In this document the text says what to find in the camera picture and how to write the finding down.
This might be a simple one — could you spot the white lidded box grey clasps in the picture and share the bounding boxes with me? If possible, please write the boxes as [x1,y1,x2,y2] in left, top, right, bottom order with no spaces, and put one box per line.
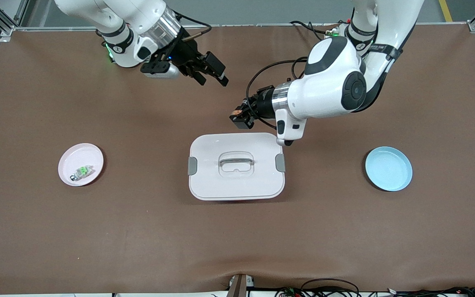
[188,132,286,201]

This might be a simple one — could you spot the brown table mat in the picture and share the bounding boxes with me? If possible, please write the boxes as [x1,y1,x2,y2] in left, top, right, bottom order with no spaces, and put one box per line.
[0,24,475,294]

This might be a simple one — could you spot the pink round plate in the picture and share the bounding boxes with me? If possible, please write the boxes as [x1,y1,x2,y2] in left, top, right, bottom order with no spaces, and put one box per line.
[58,143,104,187]

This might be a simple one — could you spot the light blue round plate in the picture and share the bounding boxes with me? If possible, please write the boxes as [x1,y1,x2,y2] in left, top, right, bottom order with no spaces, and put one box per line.
[365,146,413,191]

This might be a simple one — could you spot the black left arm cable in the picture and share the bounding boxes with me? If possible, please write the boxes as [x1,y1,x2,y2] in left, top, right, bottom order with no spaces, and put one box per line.
[246,57,316,129]

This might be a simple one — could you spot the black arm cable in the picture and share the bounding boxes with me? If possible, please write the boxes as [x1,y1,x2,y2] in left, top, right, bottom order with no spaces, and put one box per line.
[246,57,316,129]
[176,12,213,42]

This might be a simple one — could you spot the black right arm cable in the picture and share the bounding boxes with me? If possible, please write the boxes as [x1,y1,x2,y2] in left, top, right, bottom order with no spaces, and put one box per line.
[176,12,213,42]

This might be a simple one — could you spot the black base cable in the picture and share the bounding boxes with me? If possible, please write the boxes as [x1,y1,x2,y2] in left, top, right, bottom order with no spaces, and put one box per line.
[290,21,337,42]

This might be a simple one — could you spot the green and clear switch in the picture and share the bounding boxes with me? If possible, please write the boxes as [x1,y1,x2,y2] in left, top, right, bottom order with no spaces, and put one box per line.
[70,165,94,181]

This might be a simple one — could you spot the metal table edge bracket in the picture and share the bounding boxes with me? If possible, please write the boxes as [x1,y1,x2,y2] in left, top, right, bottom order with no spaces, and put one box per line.
[227,274,255,297]

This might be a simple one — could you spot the black looped cable bundle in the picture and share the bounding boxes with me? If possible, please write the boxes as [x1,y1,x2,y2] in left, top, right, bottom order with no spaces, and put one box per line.
[277,278,362,297]

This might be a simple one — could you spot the black cable bundle red connectors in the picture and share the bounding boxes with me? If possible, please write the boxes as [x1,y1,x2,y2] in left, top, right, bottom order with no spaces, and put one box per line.
[386,287,475,297]

